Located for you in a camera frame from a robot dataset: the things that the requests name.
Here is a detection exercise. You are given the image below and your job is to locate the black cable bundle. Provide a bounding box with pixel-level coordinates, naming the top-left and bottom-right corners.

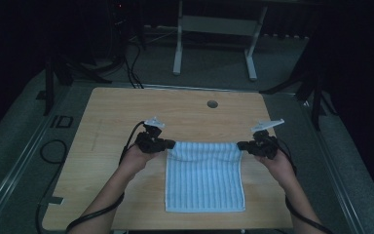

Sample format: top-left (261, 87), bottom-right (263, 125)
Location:
top-left (123, 42), bottom-right (144, 90)

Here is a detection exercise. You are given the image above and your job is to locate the person's left hand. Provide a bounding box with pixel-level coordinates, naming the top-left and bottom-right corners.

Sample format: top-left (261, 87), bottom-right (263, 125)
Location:
top-left (118, 144), bottom-right (160, 178)

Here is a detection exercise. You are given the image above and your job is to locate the person's right hand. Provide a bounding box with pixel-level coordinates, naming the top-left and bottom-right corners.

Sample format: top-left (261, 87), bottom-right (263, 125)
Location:
top-left (254, 150), bottom-right (296, 189)

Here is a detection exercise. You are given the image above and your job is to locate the metal floor rail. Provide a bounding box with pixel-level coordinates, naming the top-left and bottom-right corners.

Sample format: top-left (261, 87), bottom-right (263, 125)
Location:
top-left (71, 82), bottom-right (306, 96)
top-left (0, 87), bottom-right (76, 228)
top-left (300, 96), bottom-right (369, 234)

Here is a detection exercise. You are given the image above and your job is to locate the black stand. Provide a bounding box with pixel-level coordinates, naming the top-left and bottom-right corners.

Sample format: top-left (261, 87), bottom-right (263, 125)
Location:
top-left (259, 64), bottom-right (339, 131)
top-left (43, 58), bottom-right (111, 116)

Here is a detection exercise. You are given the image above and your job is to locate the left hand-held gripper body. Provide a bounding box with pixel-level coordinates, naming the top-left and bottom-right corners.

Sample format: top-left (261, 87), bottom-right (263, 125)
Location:
top-left (134, 116), bottom-right (168, 154)

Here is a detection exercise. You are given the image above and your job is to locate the blue striped towel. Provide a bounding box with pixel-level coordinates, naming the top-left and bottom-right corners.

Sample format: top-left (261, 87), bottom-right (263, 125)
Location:
top-left (165, 140), bottom-right (246, 214)

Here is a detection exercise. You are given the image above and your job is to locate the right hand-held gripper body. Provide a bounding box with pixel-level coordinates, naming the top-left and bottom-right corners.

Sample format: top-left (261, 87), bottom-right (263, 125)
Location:
top-left (248, 118), bottom-right (286, 160)

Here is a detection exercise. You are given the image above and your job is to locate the white desk frame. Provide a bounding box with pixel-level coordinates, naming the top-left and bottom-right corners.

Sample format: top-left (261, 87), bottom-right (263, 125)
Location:
top-left (172, 0), bottom-right (269, 82)

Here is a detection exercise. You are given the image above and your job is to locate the black floor cable loop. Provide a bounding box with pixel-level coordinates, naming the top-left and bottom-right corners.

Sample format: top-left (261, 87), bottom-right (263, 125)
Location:
top-left (34, 138), bottom-right (69, 234)

